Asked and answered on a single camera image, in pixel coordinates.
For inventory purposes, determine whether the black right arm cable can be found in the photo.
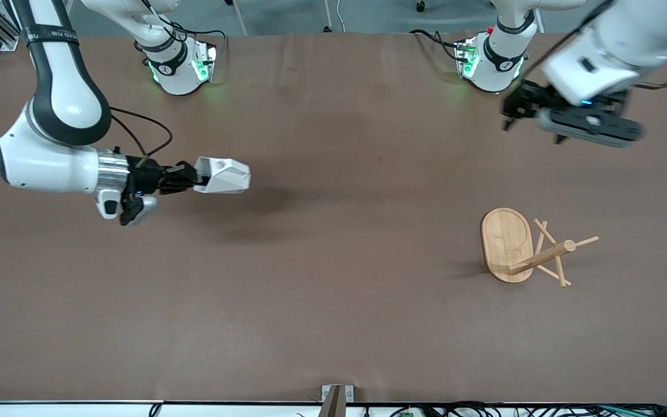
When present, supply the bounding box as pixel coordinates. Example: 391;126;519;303
111;107;173;169

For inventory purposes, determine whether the wooden cup rack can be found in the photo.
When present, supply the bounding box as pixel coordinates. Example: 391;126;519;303
481;207;599;287

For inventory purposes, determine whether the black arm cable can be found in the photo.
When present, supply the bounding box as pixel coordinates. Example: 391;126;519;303
522;0;667;90
111;107;173;169

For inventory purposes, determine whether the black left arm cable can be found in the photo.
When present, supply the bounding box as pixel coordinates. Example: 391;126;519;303
522;0;667;90

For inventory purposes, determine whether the black right base cable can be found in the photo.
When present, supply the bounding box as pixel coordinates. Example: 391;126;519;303
168;22;228;58

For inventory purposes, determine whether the black left base cable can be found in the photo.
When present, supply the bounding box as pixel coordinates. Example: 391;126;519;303
410;29;463;61

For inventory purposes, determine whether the metal table edge bracket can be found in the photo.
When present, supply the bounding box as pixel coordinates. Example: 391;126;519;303
321;385;355;417

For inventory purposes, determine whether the white faceted cup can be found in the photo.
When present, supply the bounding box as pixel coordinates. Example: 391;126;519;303
193;156;251;195

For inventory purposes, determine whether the black cable bundle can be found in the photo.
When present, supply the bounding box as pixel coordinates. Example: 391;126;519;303
391;401;667;417

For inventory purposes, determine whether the black base cable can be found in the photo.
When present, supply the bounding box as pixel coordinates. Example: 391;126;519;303
410;29;463;61
168;22;228;58

